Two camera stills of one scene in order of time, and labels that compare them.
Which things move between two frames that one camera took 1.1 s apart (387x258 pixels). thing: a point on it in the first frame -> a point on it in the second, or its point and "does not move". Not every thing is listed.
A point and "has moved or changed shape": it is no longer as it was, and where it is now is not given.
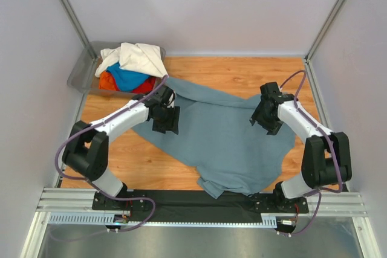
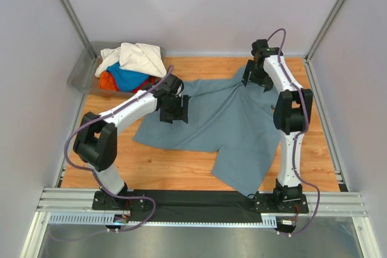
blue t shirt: (126, 80) does not move
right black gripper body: (267, 122) -> (256, 69)
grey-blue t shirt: (230, 156) has moved or changed shape
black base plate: (191, 206) does not move
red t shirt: (148, 86) does not move
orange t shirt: (107, 81) does not move
